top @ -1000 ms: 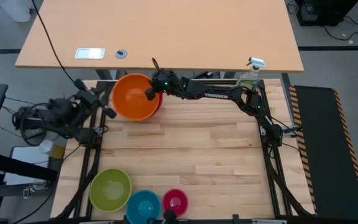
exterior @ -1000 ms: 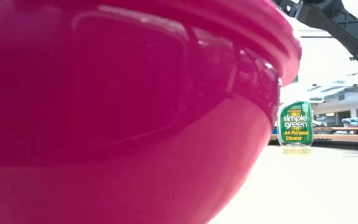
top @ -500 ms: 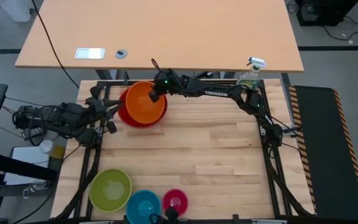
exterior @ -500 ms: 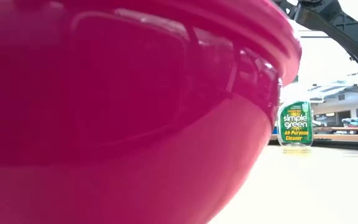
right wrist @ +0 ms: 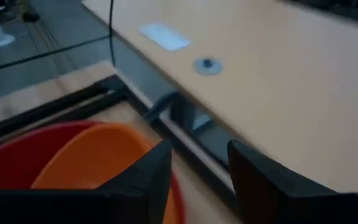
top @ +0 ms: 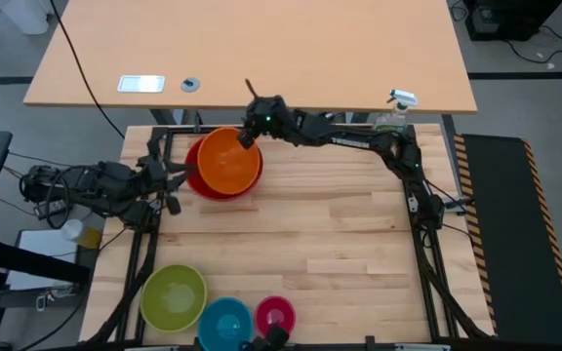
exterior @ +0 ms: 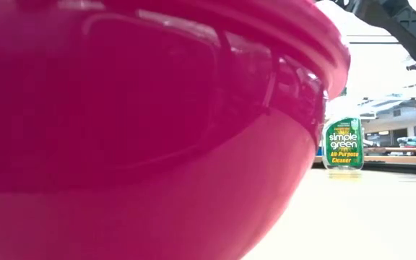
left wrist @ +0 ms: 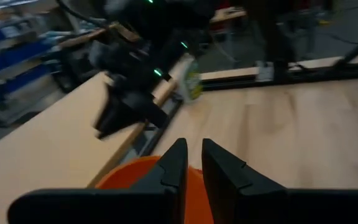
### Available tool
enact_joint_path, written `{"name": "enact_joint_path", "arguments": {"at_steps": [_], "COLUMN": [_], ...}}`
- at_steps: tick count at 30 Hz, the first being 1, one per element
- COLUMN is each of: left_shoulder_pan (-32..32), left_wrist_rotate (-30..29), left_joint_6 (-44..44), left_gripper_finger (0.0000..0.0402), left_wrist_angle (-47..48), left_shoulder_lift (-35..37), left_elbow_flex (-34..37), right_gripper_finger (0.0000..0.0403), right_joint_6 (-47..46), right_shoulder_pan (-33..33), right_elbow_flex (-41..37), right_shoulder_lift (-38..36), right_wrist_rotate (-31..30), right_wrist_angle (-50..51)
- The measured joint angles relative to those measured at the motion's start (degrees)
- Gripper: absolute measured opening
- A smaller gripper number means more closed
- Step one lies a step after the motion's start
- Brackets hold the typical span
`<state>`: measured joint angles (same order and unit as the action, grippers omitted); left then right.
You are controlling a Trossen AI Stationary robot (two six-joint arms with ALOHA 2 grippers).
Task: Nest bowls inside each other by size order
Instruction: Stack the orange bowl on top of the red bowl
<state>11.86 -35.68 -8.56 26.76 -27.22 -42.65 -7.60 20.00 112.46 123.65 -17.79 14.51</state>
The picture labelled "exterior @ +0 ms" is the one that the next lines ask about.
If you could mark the red plastic bowl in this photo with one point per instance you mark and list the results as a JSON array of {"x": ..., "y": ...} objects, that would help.
[{"x": 139, "y": 144}]

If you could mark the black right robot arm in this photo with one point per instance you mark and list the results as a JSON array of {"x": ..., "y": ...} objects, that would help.
[{"x": 403, "y": 25}]

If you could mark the Simple Green cleaner spray bottle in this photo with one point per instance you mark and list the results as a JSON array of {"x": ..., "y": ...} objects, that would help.
[{"x": 343, "y": 144}]

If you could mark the wooden table edge rail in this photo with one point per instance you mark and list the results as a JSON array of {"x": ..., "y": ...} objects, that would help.
[{"x": 399, "y": 160}]

